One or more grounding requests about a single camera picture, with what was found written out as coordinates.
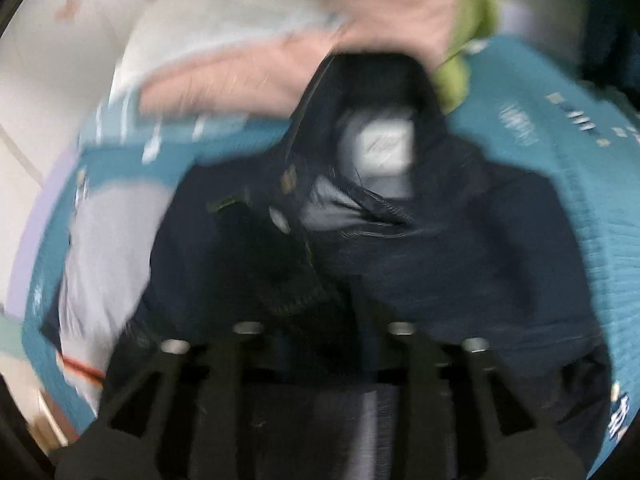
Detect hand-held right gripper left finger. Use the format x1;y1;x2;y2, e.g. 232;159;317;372
100;323;267;480

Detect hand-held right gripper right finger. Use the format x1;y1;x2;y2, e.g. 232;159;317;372
386;323;551;480

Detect dark navy pants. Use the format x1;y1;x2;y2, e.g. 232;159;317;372
100;52;615;480

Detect light grey garment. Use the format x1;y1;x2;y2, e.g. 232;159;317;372
57;184;173;413

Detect teal printed blanket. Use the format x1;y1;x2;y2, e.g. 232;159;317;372
20;35;640;480

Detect white garment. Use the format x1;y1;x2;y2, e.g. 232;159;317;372
114;0;347;107

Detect pink garment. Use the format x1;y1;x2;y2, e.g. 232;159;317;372
127;0;467;122

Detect green cloth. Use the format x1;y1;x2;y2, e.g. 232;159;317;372
431;0;505;114

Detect orange cord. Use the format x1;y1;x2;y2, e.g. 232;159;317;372
57;354;105;383

